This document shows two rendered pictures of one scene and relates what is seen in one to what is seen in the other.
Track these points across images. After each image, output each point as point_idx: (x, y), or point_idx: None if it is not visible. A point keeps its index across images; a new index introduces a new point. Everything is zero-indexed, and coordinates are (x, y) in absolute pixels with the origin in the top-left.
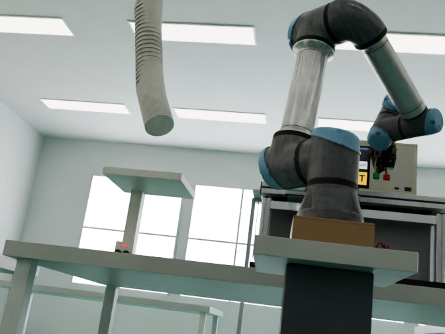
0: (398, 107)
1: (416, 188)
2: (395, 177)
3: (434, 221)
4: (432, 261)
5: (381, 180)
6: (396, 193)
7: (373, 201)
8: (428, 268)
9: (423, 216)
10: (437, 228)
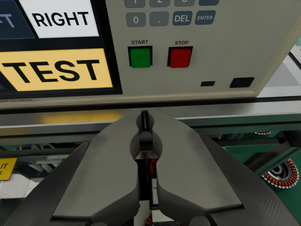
0: None
1: (268, 79)
2: (212, 54)
3: (273, 149)
4: (234, 136)
5: (161, 68)
6: (203, 116)
7: (139, 136)
8: (225, 134)
9: (254, 146)
10: (271, 161)
